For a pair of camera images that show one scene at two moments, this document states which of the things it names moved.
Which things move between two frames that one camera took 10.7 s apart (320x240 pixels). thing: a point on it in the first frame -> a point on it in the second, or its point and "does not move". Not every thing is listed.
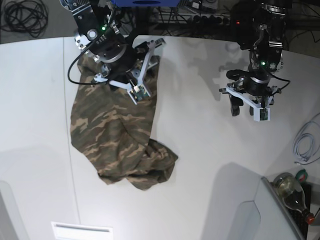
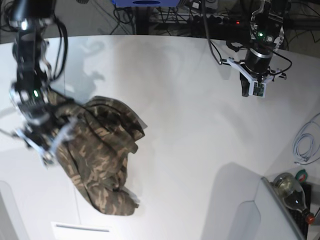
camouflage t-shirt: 114,132 -> 94,152
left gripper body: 122,62 -> 45,127
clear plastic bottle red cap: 291,191 does not move
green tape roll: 302,175 does not move
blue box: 145,3 does not move
